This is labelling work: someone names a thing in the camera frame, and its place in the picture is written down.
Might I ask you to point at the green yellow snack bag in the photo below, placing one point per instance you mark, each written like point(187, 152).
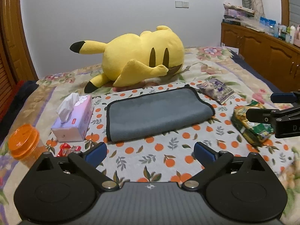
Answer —
point(255, 133)

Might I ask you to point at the blue white box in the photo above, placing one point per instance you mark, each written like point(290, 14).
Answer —
point(267, 25)

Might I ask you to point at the orange lidded plastic bottle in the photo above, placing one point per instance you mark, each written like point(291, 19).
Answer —
point(25, 145)

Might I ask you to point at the stack of folded papers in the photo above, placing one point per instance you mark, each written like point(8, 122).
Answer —
point(236, 14)

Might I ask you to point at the white wall switch socket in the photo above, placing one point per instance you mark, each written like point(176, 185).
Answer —
point(182, 4)

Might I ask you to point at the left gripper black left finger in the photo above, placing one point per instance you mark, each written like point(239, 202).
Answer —
point(87, 163)

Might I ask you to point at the yellow Pikachu plush toy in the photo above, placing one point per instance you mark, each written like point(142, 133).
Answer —
point(131, 58)

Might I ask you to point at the wooden room door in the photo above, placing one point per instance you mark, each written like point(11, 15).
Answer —
point(14, 40)

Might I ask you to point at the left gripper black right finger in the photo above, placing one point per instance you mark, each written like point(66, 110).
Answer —
point(214, 163)

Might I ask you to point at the floral bed blanket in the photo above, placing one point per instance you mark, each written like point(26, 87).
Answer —
point(199, 64)

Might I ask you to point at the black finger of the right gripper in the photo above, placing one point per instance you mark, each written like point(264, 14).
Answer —
point(291, 97)
point(271, 115)

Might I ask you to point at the white bottle on cabinet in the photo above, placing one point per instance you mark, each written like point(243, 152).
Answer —
point(292, 34)

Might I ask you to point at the red candy wrapper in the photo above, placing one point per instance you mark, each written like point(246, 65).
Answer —
point(66, 149)

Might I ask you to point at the purple and grey towel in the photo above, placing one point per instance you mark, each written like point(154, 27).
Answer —
point(152, 114)

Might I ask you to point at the pink tissue box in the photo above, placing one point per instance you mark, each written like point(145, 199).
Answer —
point(74, 115)

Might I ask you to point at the white paper sheet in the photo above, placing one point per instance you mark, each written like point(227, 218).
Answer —
point(232, 50)

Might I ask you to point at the wooden sideboard cabinet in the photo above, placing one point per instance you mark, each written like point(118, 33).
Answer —
point(274, 59)

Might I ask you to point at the dark blue bed sheet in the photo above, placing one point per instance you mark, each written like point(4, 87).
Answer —
point(237, 59)

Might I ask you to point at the orange print white cloth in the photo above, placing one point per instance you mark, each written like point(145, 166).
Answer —
point(169, 156)

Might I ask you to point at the purple snack bag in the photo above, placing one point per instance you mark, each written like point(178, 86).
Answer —
point(216, 90)

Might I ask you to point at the wooden louvered wardrobe door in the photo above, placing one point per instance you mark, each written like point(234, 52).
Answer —
point(7, 84)

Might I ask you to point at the small grey desk fan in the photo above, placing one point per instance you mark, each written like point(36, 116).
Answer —
point(247, 4)

